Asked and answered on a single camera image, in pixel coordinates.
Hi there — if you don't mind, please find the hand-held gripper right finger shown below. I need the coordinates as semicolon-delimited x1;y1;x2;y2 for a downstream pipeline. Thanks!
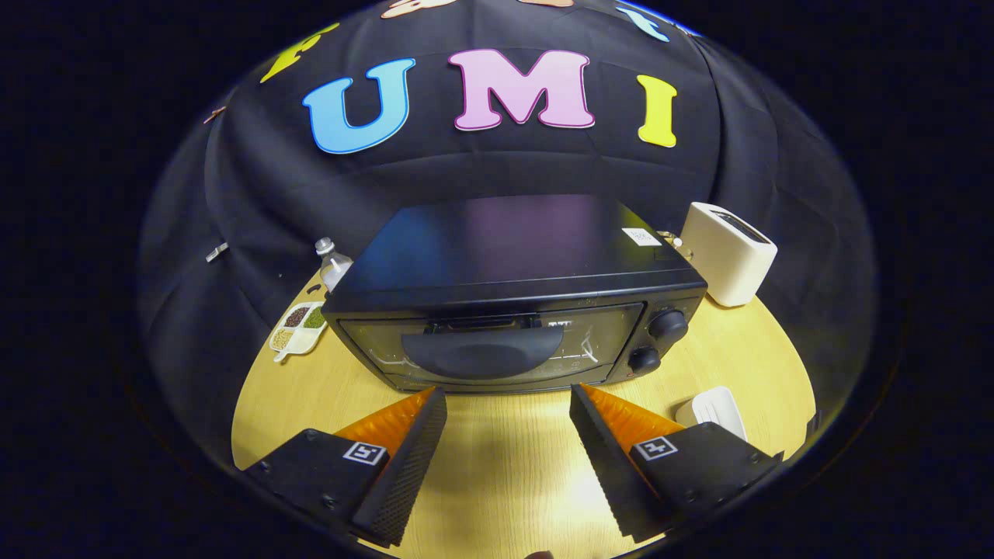
569;383;784;544

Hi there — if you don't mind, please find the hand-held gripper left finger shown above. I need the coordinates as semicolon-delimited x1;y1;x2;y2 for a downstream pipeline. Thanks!
243;386;449;548

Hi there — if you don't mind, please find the black toaster oven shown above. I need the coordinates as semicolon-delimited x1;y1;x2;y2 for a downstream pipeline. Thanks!
321;194;709;394

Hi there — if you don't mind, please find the white bread toaster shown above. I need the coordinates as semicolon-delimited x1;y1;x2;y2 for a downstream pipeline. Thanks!
681;202;778;307

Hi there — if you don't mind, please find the white ribbed dish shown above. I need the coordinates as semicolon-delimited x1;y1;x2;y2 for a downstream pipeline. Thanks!
674;386;749;442

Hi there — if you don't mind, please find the divided tray of grains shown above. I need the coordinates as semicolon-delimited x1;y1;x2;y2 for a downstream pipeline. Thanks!
269;301;328;363

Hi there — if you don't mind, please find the clear plastic bottle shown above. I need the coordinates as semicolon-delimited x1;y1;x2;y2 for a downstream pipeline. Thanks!
315;237;354;293

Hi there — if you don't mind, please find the black backdrop cloth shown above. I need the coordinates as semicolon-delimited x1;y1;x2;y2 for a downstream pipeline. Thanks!
138;0;878;459

